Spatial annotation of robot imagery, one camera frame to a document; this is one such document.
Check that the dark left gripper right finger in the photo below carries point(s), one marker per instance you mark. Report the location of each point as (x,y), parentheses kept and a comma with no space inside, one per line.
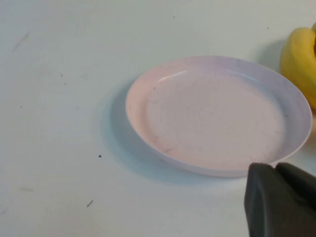
(301,182)

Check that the yellow banana faint green tip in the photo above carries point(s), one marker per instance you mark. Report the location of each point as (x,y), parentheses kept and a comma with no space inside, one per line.
(298,64)

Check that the pale pink round plate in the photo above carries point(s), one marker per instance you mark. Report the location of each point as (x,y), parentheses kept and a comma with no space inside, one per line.
(209,118)

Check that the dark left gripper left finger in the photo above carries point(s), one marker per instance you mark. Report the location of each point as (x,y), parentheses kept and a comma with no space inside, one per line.
(266,209)

